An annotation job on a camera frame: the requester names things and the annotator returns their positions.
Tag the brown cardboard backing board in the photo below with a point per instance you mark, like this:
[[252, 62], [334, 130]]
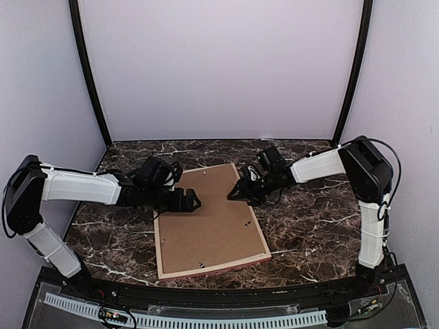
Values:
[[209, 226]]

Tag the left black corner post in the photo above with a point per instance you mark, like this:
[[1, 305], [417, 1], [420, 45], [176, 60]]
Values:
[[78, 30]]

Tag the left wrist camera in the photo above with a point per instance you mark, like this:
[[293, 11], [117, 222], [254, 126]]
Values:
[[172, 179]]

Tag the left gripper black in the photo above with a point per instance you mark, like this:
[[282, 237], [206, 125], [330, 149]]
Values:
[[178, 204]]

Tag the white slotted cable duct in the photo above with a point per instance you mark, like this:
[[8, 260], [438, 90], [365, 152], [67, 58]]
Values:
[[134, 319]]

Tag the right black corner post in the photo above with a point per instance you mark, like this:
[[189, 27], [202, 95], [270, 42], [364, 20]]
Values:
[[366, 15]]

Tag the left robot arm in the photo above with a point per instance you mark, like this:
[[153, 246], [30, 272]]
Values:
[[153, 185]]

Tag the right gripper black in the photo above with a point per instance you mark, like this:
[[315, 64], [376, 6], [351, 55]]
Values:
[[246, 191]]

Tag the pink wooden picture frame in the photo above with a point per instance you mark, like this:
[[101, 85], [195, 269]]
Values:
[[212, 270]]

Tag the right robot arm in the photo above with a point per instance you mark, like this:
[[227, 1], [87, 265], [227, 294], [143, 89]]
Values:
[[370, 175]]

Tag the black corner post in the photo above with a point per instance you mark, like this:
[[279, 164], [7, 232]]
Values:
[[366, 15], [78, 30]]

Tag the black front rail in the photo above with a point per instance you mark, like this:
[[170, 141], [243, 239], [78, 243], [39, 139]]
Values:
[[324, 295]]

